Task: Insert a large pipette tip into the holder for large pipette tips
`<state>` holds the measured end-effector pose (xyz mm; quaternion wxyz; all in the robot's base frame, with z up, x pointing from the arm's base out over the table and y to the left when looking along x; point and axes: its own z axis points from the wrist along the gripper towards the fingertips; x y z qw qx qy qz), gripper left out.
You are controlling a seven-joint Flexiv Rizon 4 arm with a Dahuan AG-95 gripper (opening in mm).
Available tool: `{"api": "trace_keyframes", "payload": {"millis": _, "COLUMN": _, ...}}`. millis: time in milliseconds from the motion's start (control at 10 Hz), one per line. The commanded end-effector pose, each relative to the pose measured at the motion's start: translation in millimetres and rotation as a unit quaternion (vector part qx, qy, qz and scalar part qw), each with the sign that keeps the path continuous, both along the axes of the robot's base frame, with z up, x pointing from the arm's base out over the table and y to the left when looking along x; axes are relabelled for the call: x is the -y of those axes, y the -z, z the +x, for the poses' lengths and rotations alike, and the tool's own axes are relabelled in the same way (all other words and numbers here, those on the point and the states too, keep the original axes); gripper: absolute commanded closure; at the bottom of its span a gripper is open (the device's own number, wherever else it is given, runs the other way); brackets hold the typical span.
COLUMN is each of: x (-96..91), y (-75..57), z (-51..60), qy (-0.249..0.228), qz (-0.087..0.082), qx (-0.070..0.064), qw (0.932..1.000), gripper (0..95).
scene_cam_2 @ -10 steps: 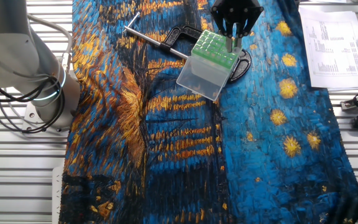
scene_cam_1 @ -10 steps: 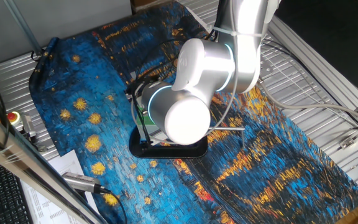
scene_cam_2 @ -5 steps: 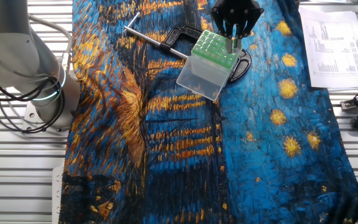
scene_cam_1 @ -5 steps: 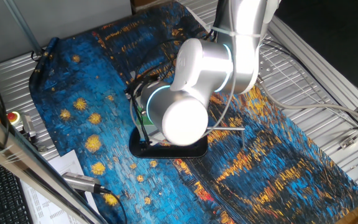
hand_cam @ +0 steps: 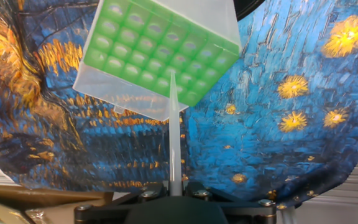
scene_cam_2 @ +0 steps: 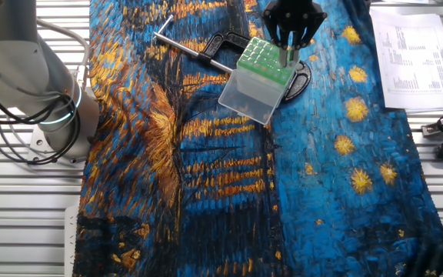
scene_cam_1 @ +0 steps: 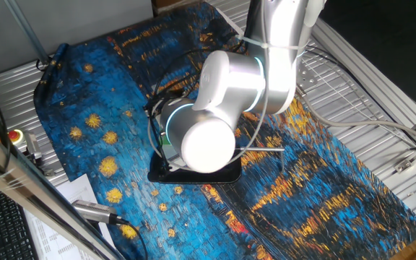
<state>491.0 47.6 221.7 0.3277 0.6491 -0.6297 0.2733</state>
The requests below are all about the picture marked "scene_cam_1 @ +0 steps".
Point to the translucent tip box green rack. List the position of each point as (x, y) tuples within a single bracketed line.
[(170, 153)]

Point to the emergency stop button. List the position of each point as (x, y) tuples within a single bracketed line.
[(16, 136)]

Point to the brown cardboard box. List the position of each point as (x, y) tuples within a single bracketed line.
[(172, 5)]

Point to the starry night painting cloth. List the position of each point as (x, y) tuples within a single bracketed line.
[(302, 202)]

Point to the aluminium frame bar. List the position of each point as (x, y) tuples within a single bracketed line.
[(42, 202)]

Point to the silver base mounting plate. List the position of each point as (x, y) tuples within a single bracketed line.
[(311, 76)]

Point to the grey metal bracket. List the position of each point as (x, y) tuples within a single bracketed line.
[(33, 146)]

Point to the black computer keyboard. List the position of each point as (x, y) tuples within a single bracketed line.
[(2, 224)]

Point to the printed white paper sheet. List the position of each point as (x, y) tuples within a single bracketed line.
[(78, 191)]

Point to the grey metal pole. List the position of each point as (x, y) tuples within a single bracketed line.
[(25, 30)]

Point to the black C-clamp steel screw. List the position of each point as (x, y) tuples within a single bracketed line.
[(193, 177)]

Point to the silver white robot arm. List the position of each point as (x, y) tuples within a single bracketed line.
[(229, 90)]

